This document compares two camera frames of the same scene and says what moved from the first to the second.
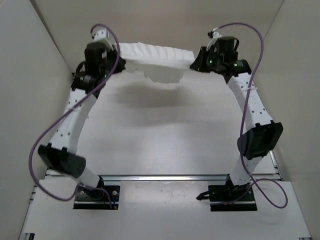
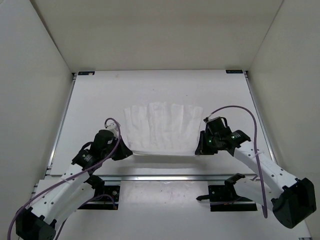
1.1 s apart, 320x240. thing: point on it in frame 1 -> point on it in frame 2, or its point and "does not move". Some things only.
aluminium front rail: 165,178 does not move
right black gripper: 198,65 -> 202,149
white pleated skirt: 162,64 -> 163,129
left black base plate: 86,198 does not move
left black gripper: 121,65 -> 124,151
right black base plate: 222,193 does not move
